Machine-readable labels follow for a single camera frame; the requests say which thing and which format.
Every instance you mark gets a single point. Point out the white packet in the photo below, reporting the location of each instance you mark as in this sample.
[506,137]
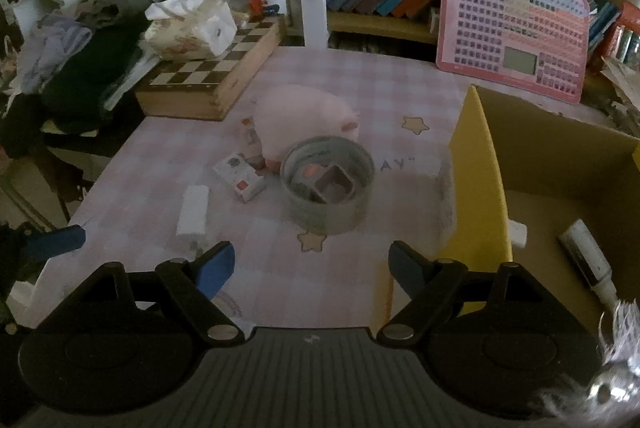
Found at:
[193,210]

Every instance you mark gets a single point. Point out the yellow cardboard box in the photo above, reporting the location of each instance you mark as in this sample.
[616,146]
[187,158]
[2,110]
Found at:
[480,188]

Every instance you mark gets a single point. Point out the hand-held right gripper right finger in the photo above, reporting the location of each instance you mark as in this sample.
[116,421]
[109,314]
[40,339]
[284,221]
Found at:
[405,267]

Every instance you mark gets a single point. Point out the pile of papers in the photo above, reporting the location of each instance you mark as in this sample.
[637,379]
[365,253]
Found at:
[620,78]

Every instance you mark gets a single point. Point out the pile of clothes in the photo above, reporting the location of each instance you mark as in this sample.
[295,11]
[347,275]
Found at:
[80,63]

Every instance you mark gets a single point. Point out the pink checked table mat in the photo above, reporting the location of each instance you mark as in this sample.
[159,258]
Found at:
[350,78]

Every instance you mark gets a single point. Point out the grey roll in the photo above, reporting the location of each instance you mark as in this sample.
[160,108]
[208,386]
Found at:
[327,215]

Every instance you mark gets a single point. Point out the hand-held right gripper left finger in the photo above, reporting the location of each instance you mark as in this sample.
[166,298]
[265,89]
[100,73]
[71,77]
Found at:
[215,269]

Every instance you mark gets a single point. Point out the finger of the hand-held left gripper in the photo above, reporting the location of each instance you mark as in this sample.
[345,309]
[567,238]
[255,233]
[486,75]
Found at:
[57,240]

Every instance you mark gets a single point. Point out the pink plush pig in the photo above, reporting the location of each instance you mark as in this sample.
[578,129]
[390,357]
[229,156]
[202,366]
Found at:
[305,118]

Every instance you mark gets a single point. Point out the small white block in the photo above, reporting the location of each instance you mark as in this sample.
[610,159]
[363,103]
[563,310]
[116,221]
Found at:
[518,234]

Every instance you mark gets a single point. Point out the wooden chessboard box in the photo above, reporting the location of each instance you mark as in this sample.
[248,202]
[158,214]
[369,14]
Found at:
[200,96]

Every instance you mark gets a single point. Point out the small square box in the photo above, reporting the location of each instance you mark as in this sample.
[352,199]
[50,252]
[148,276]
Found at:
[334,185]

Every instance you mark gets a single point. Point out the small white patterned box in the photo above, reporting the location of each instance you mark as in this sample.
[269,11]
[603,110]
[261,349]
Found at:
[240,178]

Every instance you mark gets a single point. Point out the pink learning board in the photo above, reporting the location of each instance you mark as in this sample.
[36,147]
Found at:
[505,18]

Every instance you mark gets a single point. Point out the tissue pack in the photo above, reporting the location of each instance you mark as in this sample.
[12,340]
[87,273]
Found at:
[195,28]

